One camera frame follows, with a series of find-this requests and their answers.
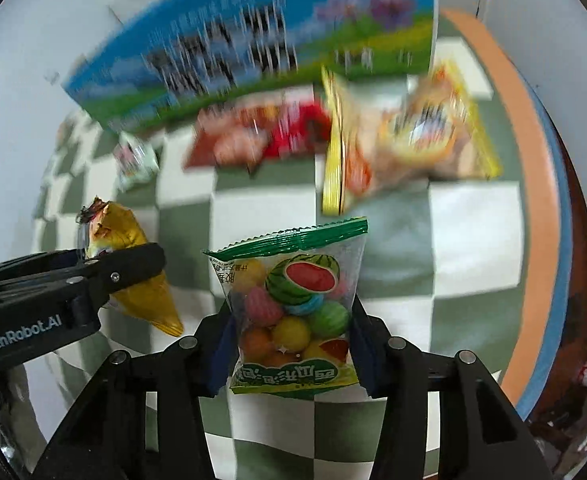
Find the small green white snack packet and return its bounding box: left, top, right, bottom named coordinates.
left=112, top=132, right=160, bottom=192

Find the yellow rice cracker bag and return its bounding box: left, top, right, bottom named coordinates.
left=322, top=60, right=503, bottom=217

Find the watermelon candy bag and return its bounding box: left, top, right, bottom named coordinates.
left=206, top=217, right=368, bottom=396

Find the cardboard box with blue print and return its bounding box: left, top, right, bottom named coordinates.
left=64, top=0, right=438, bottom=132

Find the gold foil snack packet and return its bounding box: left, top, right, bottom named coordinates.
left=76, top=197, right=184, bottom=337

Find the red brown snack packet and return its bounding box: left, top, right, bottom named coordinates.
left=182, top=99, right=331, bottom=172

